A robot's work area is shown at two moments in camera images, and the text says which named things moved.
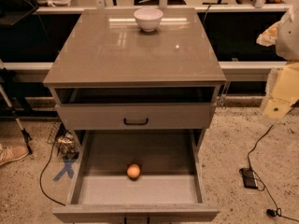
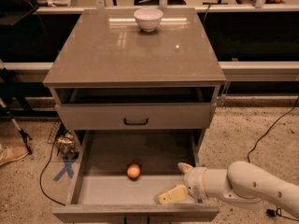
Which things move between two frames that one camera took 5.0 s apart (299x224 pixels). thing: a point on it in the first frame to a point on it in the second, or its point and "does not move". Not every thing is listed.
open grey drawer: x=169 y=189 does not move
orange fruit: x=134 y=171 does not move
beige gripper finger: x=269 y=37 to x=193 y=179
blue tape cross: x=67 y=169 does not move
